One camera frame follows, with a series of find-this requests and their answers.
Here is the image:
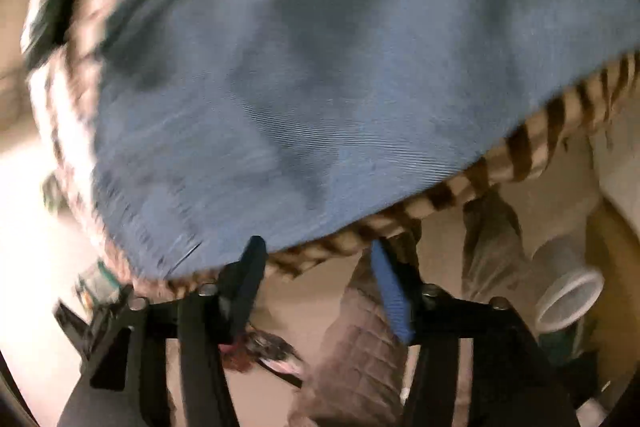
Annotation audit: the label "white plastic pipe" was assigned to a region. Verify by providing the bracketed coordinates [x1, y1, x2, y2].
[531, 238, 606, 334]

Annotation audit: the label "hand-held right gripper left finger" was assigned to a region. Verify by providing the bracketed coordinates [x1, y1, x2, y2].
[52, 235, 268, 427]

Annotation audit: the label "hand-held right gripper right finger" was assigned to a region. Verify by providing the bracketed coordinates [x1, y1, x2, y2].
[370, 238, 588, 427]

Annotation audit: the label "brown cream striped blanket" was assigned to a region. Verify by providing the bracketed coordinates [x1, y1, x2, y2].
[20, 0, 640, 303]

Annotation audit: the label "person's leg in grey quilted trousers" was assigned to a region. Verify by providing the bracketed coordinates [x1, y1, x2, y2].
[461, 188, 553, 308]
[287, 227, 426, 427]

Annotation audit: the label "green white packet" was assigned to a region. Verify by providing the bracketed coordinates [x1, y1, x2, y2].
[75, 259, 128, 308]

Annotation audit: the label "dark patterned slipper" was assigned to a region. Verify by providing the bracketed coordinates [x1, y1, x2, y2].
[220, 326, 307, 389]

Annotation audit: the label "blue pants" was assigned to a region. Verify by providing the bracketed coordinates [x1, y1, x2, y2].
[90, 0, 637, 282]

